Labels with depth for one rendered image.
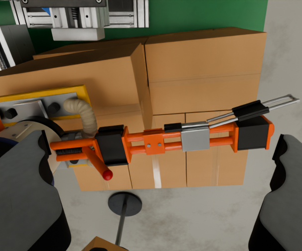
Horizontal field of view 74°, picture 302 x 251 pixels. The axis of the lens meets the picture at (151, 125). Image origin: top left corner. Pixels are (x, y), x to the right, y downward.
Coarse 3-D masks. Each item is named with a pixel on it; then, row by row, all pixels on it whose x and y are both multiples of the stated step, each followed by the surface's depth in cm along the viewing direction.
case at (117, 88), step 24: (120, 48) 90; (0, 72) 81; (24, 72) 70; (48, 72) 70; (72, 72) 69; (96, 72) 69; (120, 72) 69; (144, 72) 100; (96, 96) 73; (120, 96) 73; (144, 96) 89; (72, 120) 78; (120, 120) 78; (144, 120) 80; (144, 144) 82
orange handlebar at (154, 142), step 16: (0, 128) 52; (160, 128) 52; (224, 128) 49; (272, 128) 49; (64, 144) 54; (80, 144) 53; (160, 144) 51; (176, 144) 52; (224, 144) 52; (64, 160) 56
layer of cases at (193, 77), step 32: (224, 32) 115; (256, 32) 100; (160, 64) 106; (192, 64) 105; (224, 64) 105; (256, 64) 104; (160, 96) 114; (192, 96) 114; (224, 96) 113; (256, 96) 112; (160, 160) 136; (192, 160) 135; (224, 160) 134
